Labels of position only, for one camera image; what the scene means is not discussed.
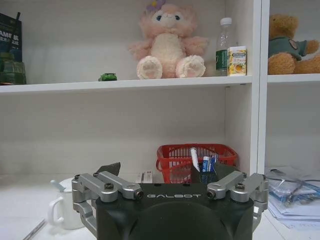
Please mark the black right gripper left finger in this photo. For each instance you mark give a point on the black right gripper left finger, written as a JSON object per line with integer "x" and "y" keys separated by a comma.
{"x": 105, "y": 183}

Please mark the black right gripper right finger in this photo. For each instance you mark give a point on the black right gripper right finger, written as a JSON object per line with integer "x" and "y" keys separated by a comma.
{"x": 240, "y": 187}

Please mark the blue pen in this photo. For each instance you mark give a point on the blue pen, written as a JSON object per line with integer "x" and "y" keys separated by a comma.
{"x": 213, "y": 162}

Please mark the blue and white tube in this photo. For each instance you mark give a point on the blue and white tube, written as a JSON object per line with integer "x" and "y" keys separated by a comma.
{"x": 206, "y": 163}

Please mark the small white box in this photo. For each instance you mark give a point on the small white box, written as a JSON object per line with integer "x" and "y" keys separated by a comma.
{"x": 147, "y": 177}

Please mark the white mug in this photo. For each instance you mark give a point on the white mug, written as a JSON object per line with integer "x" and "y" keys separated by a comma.
{"x": 67, "y": 207}

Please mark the pale blue spoon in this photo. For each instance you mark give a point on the pale blue spoon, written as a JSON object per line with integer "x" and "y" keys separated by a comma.
{"x": 57, "y": 185}

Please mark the clear bag with blue contents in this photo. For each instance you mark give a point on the clear bag with blue contents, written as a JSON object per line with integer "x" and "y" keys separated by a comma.
{"x": 297, "y": 192}

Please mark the black mesh pen holder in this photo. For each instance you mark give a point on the black mesh pen holder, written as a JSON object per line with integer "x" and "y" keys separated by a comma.
{"x": 182, "y": 173}

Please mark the stack of white papers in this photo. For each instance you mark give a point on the stack of white papers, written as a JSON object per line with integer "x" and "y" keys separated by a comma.
{"x": 295, "y": 215}

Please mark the red plastic basket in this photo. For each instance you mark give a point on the red plastic basket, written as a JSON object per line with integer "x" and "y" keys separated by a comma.
{"x": 175, "y": 152}

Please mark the clear ruler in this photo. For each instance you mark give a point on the clear ruler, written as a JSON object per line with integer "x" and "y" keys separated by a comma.
{"x": 35, "y": 230}

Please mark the white shelf unit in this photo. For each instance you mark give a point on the white shelf unit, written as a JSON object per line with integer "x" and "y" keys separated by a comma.
{"x": 125, "y": 83}

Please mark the green toy car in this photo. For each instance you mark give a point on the green toy car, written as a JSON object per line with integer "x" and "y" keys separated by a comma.
{"x": 107, "y": 76}

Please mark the yellow drink carton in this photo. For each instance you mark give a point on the yellow drink carton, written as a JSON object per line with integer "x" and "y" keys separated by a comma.
{"x": 237, "y": 61}

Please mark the clear plastic water bottle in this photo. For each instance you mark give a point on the clear plastic water bottle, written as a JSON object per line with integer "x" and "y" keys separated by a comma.
{"x": 222, "y": 47}

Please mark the dark green box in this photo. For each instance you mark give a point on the dark green box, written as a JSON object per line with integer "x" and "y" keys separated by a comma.
{"x": 12, "y": 72}

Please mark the brown teddy bear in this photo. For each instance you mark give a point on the brown teddy bear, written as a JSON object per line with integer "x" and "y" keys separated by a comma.
{"x": 285, "y": 50}

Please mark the pink plush toy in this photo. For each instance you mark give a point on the pink plush toy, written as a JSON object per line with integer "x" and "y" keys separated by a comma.
{"x": 168, "y": 45}

